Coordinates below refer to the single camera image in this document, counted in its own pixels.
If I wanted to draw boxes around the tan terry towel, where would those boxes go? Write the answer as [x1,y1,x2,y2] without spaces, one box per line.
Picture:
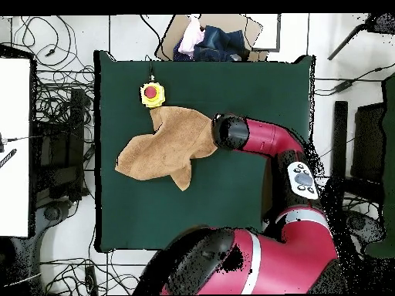
[114,106,219,191]

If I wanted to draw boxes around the dark green tablecloth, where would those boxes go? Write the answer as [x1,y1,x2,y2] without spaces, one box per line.
[93,50,316,254]

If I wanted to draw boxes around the yellow emergency stop button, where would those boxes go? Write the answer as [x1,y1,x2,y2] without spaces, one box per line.
[140,81,167,109]

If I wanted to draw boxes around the blue denim jeans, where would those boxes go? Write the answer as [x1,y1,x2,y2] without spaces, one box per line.
[172,25,251,62]

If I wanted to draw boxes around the pale pink garment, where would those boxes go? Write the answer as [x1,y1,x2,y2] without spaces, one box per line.
[177,15,207,59]

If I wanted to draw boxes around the black metal stand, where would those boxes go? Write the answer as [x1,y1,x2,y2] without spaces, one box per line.
[32,87,93,201]
[328,100,387,210]

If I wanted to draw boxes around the brown cardboard box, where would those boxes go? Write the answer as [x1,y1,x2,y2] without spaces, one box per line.
[154,13,269,62]

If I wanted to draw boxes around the white desk top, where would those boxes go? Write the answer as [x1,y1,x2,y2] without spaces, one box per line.
[0,56,32,238]

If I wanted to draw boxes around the green fabric sheet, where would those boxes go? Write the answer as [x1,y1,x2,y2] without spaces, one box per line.
[363,72,395,259]

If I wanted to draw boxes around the black tripod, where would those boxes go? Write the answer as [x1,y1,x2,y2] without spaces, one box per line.
[327,12,395,61]

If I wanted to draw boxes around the black emergency stop cable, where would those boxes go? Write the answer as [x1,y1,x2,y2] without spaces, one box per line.
[144,54,155,82]

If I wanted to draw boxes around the tangled black cables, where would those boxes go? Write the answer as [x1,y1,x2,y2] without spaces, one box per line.
[12,15,96,127]
[39,249,146,295]

